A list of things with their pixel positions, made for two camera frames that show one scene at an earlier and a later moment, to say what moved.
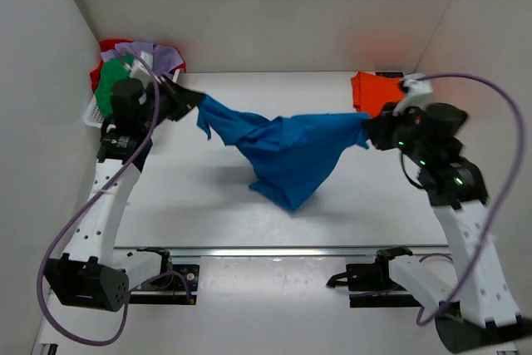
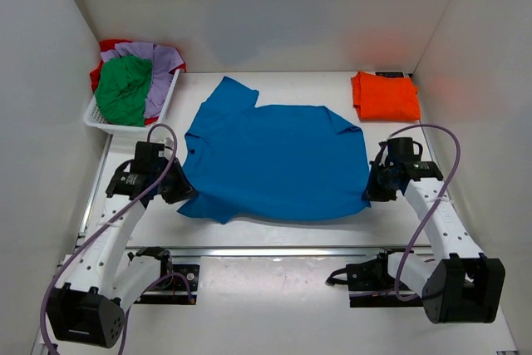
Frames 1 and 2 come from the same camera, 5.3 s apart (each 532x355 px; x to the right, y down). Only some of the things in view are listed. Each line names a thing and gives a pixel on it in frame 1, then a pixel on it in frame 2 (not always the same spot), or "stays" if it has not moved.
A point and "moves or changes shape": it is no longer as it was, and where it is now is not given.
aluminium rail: [287, 252] stays
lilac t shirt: [165, 57] stays
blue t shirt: [292, 155] moves or changes shape
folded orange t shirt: [371, 92] stays
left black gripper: [171, 97] -> [178, 189]
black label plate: [390, 74] stays
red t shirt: [110, 46] stays
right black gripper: [378, 125] -> [374, 194]
